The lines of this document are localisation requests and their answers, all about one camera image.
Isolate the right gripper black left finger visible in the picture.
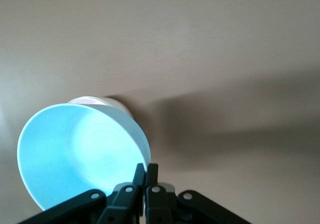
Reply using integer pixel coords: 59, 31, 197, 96
19, 163, 146, 224

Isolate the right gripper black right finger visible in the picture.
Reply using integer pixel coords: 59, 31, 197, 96
144, 163, 251, 224

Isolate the light blue plastic bowl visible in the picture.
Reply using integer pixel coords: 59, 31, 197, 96
16, 103, 152, 212

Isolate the white plastic bowl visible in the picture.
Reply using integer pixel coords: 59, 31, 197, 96
99, 97, 134, 121

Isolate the brown table cover sheet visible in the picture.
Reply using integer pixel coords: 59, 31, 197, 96
0, 0, 320, 224

